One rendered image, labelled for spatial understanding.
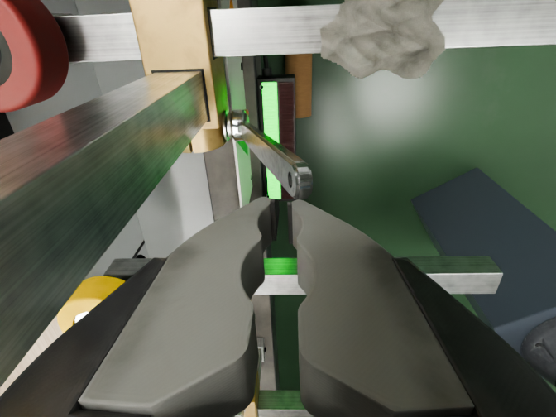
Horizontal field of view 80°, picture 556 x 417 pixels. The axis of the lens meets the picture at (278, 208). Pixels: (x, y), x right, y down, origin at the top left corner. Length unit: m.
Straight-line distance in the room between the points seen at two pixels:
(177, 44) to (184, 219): 0.41
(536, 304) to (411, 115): 0.65
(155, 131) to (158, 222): 0.48
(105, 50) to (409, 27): 0.21
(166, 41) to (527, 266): 0.93
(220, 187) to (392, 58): 0.30
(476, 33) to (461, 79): 0.97
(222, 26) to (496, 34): 0.19
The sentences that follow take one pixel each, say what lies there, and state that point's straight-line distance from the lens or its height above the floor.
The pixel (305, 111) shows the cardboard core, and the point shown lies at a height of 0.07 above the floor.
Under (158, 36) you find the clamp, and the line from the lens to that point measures 0.27.
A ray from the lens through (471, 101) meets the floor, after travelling 1.29.
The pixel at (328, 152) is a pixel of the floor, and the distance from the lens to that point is 1.21.
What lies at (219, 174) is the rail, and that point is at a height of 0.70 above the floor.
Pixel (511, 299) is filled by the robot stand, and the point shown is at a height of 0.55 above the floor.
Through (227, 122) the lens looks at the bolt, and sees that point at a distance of 0.29.
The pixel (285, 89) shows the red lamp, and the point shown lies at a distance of 0.43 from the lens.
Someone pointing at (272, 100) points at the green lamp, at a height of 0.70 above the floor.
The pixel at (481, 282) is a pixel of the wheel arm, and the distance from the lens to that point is 0.43.
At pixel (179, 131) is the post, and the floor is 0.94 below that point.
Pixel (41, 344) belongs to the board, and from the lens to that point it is 0.45.
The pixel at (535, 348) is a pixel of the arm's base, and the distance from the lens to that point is 0.98.
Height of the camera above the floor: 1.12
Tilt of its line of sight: 60 degrees down
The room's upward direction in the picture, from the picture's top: 177 degrees counter-clockwise
